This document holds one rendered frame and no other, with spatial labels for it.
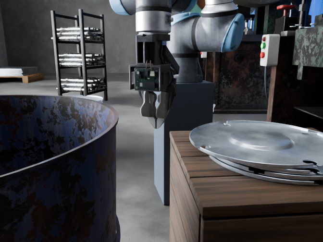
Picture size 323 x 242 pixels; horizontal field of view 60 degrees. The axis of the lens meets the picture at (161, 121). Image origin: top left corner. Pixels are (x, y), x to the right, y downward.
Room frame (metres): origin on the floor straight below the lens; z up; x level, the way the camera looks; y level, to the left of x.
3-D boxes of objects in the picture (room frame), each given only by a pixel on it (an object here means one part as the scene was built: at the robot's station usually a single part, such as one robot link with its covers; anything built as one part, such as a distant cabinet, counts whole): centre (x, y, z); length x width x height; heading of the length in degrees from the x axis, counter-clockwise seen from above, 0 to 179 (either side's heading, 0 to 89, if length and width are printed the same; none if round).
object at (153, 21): (0.63, 0.01, 0.61); 0.08 x 0.08 x 0.05
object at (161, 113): (0.62, 0.00, 0.42); 0.06 x 0.03 x 0.09; 159
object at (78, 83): (3.10, 0.87, 0.48); 0.46 x 0.43 x 0.95; 72
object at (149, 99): (0.63, 0.03, 0.42); 0.06 x 0.03 x 0.09; 159
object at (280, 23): (1.36, -0.57, 0.62); 0.10 x 0.06 x 0.20; 2
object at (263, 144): (0.55, -0.20, 0.38); 0.29 x 0.29 x 0.01
